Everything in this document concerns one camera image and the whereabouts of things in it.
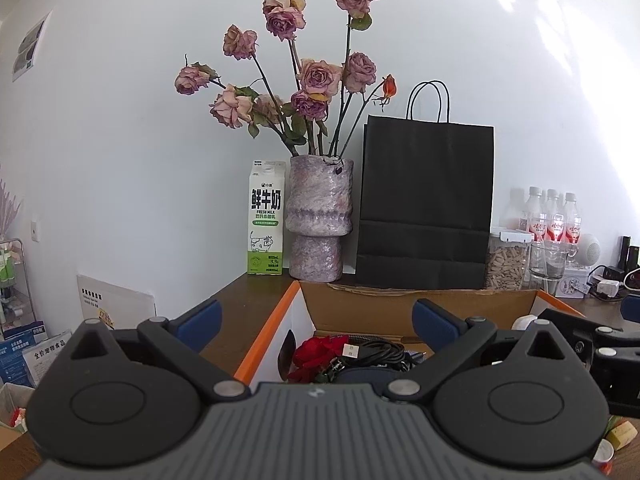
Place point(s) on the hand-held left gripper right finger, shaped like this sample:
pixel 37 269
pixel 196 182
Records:
pixel 435 325

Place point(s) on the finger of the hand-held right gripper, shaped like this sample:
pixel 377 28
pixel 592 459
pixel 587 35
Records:
pixel 580 330
pixel 632 309

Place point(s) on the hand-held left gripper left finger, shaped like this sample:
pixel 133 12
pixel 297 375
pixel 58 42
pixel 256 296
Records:
pixel 200 322

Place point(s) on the red cardboard box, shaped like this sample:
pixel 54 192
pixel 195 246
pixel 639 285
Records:
pixel 360 312

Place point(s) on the dark blue zip pouch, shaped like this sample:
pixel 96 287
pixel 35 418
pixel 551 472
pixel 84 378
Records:
pixel 365 375

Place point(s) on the red artificial rose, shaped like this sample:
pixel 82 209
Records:
pixel 315 355

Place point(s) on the black electronic device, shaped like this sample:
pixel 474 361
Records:
pixel 633 280

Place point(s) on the white power adapter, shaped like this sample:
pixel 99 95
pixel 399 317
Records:
pixel 608 288

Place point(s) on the white printed box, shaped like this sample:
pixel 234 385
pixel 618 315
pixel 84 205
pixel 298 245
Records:
pixel 572 285

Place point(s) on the black rectangular tube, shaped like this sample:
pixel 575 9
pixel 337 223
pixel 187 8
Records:
pixel 625 252
pixel 635 257

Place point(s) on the white round speaker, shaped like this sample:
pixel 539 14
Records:
pixel 589 250

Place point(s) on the clear glass cup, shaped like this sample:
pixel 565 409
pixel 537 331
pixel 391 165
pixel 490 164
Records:
pixel 547 262

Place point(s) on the clear jar of seeds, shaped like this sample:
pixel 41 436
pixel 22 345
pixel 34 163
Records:
pixel 507 265

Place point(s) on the milk carton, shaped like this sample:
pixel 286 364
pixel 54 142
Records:
pixel 266 220

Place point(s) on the black paper bag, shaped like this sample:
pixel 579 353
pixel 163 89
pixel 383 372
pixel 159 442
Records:
pixel 425 200

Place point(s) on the grey printed pack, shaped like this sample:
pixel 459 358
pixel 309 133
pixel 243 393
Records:
pixel 47 357

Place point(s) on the purple stone vase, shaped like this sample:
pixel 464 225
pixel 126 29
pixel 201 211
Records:
pixel 317 195

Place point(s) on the blue printed box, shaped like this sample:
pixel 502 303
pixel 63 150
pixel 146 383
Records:
pixel 20 357

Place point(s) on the cardboard trash box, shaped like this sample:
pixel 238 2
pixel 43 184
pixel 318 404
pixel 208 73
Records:
pixel 12 420

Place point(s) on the pink decorative grass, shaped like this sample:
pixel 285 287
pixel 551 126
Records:
pixel 7 210

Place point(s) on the dried pink roses bouquet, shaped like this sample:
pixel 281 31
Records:
pixel 320 77

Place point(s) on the white wall panel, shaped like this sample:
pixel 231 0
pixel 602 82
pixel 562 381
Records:
pixel 115 300

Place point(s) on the white wall socket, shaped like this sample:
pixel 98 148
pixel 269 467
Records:
pixel 34 230

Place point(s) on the wall poster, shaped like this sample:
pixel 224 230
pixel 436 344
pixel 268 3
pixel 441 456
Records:
pixel 31 45

